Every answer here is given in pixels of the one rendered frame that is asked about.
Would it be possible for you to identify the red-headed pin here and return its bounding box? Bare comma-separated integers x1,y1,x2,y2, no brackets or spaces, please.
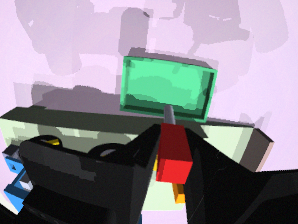
156,105,193,184

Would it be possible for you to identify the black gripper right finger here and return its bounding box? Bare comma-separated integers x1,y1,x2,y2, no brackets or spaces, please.
182,127,298,224

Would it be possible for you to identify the green tray floor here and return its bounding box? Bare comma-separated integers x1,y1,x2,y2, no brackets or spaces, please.
126,60,212,116

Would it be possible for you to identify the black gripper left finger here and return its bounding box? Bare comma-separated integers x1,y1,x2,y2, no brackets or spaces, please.
19,124,161,224

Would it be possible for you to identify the small blue trolley with black wheels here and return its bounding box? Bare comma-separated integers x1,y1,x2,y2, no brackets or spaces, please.
4,135,124,212

